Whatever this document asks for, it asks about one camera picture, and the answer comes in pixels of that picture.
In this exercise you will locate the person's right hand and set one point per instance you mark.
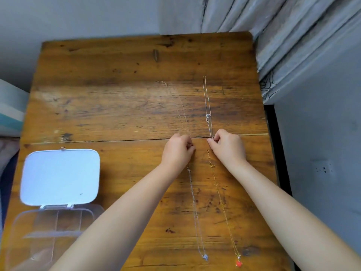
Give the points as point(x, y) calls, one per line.
point(230, 150)

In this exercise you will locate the person's left hand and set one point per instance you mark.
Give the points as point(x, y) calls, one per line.
point(176, 155)

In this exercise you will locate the person's right thumb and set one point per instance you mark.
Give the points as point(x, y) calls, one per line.
point(212, 144)

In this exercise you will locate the person's left thumb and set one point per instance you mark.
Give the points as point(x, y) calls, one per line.
point(191, 150)

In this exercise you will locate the person's left forearm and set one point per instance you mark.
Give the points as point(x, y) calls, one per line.
point(124, 220)

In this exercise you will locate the person's right forearm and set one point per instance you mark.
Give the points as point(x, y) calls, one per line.
point(284, 220)

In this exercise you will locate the clear jewelry box with lid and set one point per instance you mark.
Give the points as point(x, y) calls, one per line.
point(59, 177)

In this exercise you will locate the grey curtain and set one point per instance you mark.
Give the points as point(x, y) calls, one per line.
point(296, 30)

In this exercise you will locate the pink and blue fabric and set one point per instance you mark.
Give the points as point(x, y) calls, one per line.
point(7, 158)

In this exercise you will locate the white and teal storage box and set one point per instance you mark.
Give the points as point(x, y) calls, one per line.
point(11, 107)

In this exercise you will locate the white wall socket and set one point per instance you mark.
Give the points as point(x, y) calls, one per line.
point(324, 167)

